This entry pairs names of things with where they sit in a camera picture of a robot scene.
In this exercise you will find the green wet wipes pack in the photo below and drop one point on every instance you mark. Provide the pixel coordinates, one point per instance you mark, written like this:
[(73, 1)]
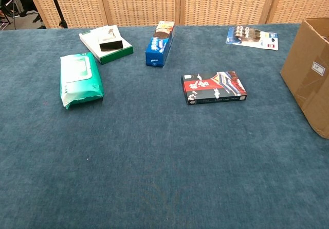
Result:
[(79, 85)]

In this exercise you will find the red black card box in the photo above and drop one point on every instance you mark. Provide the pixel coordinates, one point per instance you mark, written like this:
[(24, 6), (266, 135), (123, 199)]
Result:
[(213, 87)]

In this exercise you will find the blue cookie box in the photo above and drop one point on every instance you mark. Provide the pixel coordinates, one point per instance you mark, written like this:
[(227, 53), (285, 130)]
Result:
[(158, 51)]

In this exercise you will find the white and green flat box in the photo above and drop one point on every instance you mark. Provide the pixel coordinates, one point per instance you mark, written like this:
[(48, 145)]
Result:
[(113, 55)]

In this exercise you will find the small white black box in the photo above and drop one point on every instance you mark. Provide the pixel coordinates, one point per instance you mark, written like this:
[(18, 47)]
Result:
[(110, 45)]

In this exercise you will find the brown cardboard box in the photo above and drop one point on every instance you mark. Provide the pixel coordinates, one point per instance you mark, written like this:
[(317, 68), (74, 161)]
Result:
[(306, 85)]

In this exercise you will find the blue table mat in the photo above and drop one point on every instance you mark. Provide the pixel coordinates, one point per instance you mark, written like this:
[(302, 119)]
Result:
[(128, 162)]

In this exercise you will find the wicker folding screen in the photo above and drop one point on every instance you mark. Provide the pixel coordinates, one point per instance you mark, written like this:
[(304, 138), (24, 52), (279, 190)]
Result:
[(141, 2)]

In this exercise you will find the battery blister pack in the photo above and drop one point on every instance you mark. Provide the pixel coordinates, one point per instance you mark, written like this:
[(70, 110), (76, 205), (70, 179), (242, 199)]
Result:
[(252, 37)]

